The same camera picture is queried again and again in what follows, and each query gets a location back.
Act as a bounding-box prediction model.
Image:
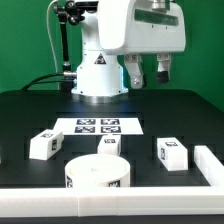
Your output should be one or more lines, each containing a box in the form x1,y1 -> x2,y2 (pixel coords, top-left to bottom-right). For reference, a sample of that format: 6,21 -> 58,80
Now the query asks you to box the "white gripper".
97,0 -> 186,89

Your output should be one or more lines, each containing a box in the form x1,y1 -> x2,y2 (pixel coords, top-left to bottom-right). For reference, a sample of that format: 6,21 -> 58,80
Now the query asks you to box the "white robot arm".
72,0 -> 186,103

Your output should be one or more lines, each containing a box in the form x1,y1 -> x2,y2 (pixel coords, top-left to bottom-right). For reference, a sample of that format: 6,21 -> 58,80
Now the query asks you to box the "white marker sheet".
54,118 -> 143,135

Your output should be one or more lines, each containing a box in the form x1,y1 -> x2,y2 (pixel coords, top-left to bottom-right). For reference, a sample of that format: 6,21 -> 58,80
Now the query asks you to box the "white right fence bar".
194,145 -> 224,187

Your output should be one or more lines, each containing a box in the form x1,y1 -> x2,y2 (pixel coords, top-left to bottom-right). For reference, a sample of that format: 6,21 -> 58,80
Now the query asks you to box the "white fence bar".
0,187 -> 224,218
194,145 -> 224,187

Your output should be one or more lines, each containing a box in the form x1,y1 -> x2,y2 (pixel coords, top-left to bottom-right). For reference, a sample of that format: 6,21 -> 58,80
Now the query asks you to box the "white front fence bar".
0,187 -> 224,218

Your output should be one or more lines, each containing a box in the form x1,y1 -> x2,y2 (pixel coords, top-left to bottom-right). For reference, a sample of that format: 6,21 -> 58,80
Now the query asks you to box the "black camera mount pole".
54,0 -> 84,78

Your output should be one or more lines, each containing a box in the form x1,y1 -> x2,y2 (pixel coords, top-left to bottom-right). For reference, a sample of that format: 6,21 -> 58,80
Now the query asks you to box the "white cable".
46,0 -> 60,74

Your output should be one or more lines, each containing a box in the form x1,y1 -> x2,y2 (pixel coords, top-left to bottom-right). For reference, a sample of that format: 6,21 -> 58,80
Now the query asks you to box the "black cable bundle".
21,70 -> 78,92

